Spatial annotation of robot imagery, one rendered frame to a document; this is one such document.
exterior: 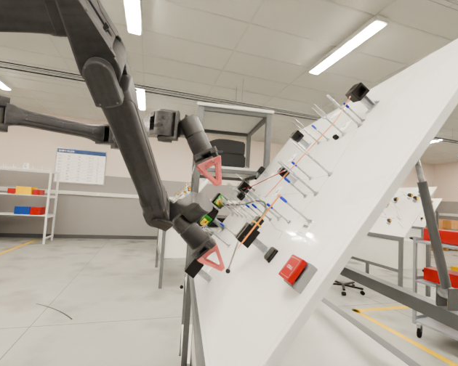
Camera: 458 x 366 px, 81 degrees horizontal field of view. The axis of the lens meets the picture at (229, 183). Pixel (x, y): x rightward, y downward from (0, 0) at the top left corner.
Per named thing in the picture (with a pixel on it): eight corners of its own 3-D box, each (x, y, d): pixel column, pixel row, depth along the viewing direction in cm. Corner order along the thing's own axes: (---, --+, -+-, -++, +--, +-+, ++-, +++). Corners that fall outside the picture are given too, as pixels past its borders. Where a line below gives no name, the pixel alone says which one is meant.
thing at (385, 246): (400, 298, 378) (401, 183, 390) (341, 275, 490) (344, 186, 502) (436, 296, 400) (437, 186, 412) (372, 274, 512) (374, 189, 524)
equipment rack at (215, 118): (176, 412, 155) (197, 101, 168) (177, 352, 214) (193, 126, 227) (259, 405, 163) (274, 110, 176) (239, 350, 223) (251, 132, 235)
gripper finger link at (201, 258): (230, 256, 79) (209, 233, 79) (233, 263, 72) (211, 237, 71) (212, 272, 79) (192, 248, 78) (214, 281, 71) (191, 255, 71)
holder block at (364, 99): (366, 104, 94) (347, 86, 93) (382, 100, 83) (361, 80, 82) (356, 114, 95) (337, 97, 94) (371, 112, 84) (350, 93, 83)
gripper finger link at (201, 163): (228, 180, 78) (214, 151, 78) (232, 179, 71) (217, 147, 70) (207, 190, 77) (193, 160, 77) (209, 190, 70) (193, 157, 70)
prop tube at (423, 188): (448, 302, 67) (421, 182, 67) (438, 298, 69) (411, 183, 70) (459, 298, 67) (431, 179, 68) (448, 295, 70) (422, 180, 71)
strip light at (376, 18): (376, 20, 281) (376, 14, 281) (307, 73, 402) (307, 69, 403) (389, 24, 286) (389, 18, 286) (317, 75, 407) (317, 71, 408)
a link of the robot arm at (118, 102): (87, 35, 43) (69, 63, 36) (124, 33, 44) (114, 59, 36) (150, 202, 74) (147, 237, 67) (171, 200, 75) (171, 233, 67)
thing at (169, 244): (158, 288, 361) (167, 168, 372) (154, 266, 473) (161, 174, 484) (210, 286, 382) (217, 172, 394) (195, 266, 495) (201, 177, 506)
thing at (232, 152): (200, 165, 174) (202, 135, 175) (197, 168, 197) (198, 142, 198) (245, 168, 180) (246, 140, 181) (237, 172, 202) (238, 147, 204)
